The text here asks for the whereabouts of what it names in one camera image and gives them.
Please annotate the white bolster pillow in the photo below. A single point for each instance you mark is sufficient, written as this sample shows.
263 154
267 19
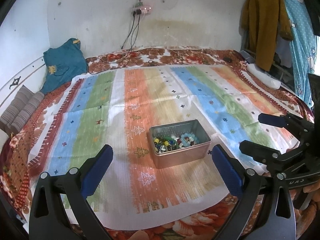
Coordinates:
263 77

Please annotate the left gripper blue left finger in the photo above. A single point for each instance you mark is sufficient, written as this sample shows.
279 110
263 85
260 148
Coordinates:
93 170

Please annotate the mustard brown hanging garment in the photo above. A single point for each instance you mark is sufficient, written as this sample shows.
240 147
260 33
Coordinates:
265 20

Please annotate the green jade bangle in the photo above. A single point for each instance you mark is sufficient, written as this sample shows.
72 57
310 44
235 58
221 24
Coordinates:
173 143

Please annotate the blue polka dot curtain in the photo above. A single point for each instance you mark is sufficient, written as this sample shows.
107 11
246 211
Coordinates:
303 48

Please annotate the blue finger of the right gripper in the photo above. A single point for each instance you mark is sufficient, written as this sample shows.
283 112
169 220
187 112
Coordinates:
260 153
272 120

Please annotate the teal blue garment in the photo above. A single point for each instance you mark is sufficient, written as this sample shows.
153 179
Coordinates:
63 63

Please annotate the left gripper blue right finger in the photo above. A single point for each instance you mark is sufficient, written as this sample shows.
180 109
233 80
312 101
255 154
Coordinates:
230 170

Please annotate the colourful striped cloth mat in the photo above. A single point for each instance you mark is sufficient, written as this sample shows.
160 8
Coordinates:
161 122

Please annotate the small black object on bed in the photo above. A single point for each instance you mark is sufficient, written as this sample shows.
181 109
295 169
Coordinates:
226 59

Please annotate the striped grey brown pillow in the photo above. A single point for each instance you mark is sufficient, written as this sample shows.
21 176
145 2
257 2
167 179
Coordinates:
20 110

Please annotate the floral red brown bedsheet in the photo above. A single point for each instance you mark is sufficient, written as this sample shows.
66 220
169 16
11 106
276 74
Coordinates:
15 167

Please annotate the rose gold metal tin box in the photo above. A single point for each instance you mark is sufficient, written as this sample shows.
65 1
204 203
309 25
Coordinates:
195 142

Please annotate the white power strip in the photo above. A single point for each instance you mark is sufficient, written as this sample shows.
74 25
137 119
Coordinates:
141 8

